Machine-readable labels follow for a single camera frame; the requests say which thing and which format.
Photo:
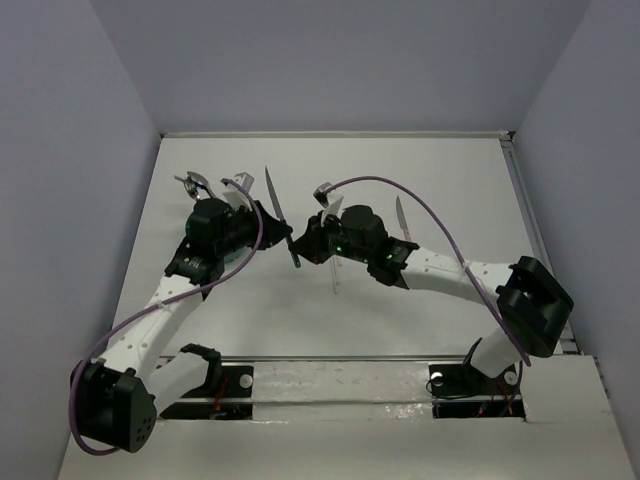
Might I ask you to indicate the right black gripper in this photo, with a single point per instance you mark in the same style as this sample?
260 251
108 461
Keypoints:
310 244

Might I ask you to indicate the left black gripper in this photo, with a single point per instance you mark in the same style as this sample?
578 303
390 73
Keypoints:
261 228

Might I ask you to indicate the green handled knife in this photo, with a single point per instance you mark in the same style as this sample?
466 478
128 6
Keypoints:
278 209

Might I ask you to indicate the silver spoon pink handle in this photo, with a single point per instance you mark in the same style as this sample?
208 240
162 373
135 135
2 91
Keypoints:
201 182

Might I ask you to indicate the green handled fork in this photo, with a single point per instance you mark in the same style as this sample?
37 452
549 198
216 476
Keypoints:
190 186

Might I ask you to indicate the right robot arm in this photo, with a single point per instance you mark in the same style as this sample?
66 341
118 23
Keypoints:
532 307

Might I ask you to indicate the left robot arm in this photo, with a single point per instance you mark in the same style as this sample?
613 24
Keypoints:
119 390

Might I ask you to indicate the teal utensil holder cup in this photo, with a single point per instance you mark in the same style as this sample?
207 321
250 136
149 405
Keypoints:
209 235

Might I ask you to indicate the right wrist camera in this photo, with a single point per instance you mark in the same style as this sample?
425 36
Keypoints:
329 200

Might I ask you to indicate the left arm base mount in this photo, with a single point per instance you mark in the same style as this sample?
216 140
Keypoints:
225 395

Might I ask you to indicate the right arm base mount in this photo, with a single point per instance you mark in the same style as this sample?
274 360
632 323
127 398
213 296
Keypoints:
460 391

